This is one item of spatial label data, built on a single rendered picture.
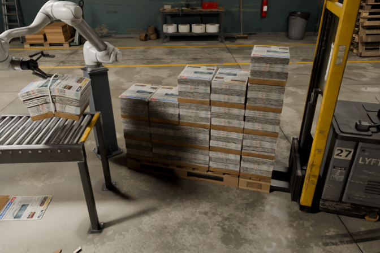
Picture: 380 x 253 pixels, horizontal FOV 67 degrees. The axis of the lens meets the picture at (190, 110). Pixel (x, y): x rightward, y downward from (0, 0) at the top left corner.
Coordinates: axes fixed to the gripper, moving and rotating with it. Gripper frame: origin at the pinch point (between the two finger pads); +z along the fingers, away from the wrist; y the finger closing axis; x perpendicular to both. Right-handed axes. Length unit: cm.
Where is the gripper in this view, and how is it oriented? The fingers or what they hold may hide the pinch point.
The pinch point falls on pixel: (54, 65)
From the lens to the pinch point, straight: 220.9
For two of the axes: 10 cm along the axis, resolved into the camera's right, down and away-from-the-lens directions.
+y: -0.7, 8.8, 4.7
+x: 0.4, 4.7, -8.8
